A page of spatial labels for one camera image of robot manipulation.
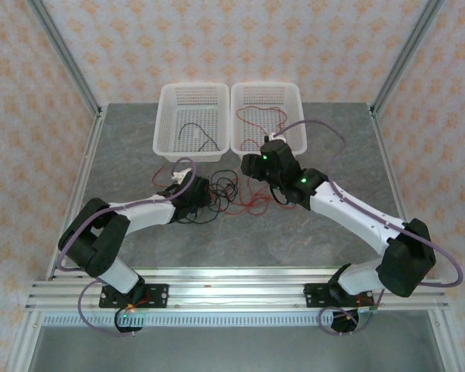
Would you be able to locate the aluminium cross rail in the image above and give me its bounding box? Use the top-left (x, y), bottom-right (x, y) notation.
top-left (25, 266), bottom-right (449, 313)

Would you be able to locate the grey metal sheet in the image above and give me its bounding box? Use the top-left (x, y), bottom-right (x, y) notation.
top-left (26, 325), bottom-right (449, 372)

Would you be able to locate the aluminium table side rail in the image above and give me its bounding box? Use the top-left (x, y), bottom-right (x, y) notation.
top-left (367, 104), bottom-right (427, 280)
top-left (46, 106), bottom-right (108, 280)

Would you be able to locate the grey slotted cable duct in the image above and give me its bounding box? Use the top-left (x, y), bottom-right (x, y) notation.
top-left (42, 312), bottom-right (373, 327)

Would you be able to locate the aluminium frame post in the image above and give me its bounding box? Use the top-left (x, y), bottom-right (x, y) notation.
top-left (370, 0), bottom-right (445, 117)
top-left (25, 0), bottom-right (102, 117)

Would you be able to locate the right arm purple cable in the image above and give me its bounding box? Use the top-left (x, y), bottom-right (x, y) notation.
top-left (274, 119), bottom-right (465, 337)

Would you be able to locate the black round cable port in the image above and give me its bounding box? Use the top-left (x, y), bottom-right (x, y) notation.
top-left (114, 308), bottom-right (145, 336)
top-left (329, 308), bottom-right (361, 335)

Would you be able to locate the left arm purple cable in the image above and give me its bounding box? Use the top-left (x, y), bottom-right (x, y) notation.
top-left (56, 157), bottom-right (198, 338)

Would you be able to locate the thin red cable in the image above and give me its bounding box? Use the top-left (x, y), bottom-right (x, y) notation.
top-left (236, 105), bottom-right (291, 152)
top-left (151, 165), bottom-right (177, 188)
top-left (219, 176), bottom-right (274, 217)

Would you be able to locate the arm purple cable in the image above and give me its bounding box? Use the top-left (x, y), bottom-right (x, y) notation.
top-left (56, 157), bottom-right (198, 338)
top-left (274, 119), bottom-right (465, 337)

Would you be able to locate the white plastic mesh basket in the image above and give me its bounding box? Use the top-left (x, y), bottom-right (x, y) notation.
top-left (230, 81), bottom-right (308, 163)
top-left (153, 81), bottom-right (231, 163)

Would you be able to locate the aluminium frame leg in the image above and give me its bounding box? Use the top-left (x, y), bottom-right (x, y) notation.
top-left (7, 312), bottom-right (43, 372)
top-left (429, 309), bottom-right (460, 372)

